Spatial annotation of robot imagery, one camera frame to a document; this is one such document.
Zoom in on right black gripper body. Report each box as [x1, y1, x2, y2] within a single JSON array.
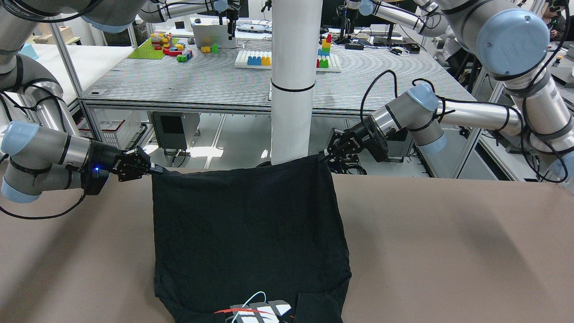
[[81, 140, 152, 196]]

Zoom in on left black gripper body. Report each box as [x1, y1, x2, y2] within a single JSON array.
[[326, 116, 389, 163]]

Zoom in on black t-shirt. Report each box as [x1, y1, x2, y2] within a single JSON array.
[[152, 155, 352, 323]]

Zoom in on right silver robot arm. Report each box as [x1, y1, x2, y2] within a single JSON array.
[[1, 0, 164, 204]]

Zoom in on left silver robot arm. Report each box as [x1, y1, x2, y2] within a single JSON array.
[[321, 0, 535, 181]]

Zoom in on computer tower under table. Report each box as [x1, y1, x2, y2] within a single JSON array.
[[370, 126, 414, 163], [147, 111, 200, 150]]

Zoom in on white plastic basket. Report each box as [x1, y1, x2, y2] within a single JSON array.
[[94, 109, 142, 149]]

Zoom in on aluminium slatted work table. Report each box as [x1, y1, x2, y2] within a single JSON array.
[[83, 41, 475, 163]]

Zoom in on green lego baseplate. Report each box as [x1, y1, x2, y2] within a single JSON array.
[[127, 37, 185, 60]]

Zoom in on white block tray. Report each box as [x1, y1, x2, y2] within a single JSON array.
[[234, 50, 342, 72]]

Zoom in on white box on table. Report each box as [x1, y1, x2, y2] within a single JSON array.
[[192, 25, 237, 49]]

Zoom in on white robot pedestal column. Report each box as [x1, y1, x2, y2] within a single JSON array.
[[271, 0, 322, 164]]

